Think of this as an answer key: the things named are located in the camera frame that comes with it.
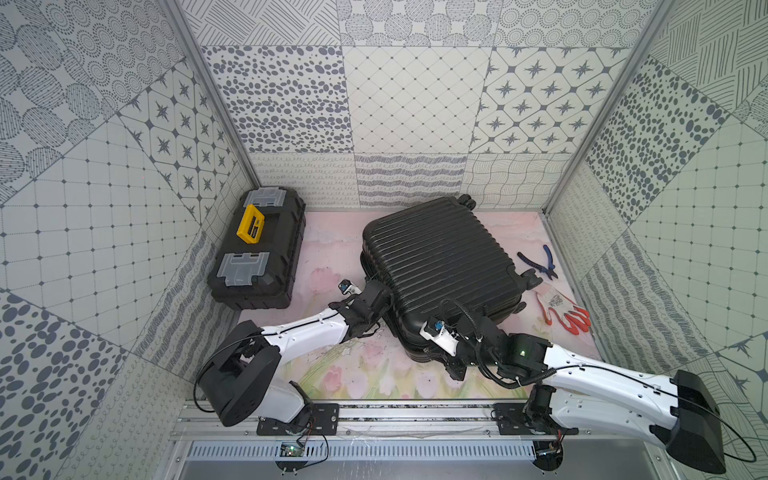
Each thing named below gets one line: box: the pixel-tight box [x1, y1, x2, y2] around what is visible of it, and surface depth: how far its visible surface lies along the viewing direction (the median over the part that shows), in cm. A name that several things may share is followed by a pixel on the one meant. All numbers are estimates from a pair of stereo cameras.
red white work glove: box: [533, 284, 591, 335], surface depth 95 cm
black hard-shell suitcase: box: [360, 194, 542, 363], surface depth 82 cm
